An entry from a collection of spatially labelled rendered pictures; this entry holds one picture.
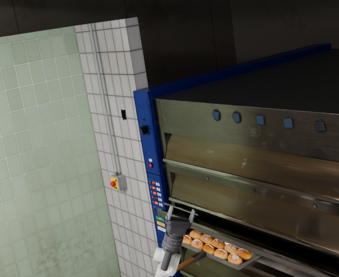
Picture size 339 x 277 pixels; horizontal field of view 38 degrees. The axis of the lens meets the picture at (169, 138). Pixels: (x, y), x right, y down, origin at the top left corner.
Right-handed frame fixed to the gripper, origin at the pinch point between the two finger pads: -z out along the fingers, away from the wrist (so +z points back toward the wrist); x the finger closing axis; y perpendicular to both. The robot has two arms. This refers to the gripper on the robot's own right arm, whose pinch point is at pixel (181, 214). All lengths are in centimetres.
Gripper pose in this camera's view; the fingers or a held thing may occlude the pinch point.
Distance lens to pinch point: 228.5
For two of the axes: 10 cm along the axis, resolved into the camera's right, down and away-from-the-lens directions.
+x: -9.4, -1.8, -3.0
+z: -2.7, 9.3, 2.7
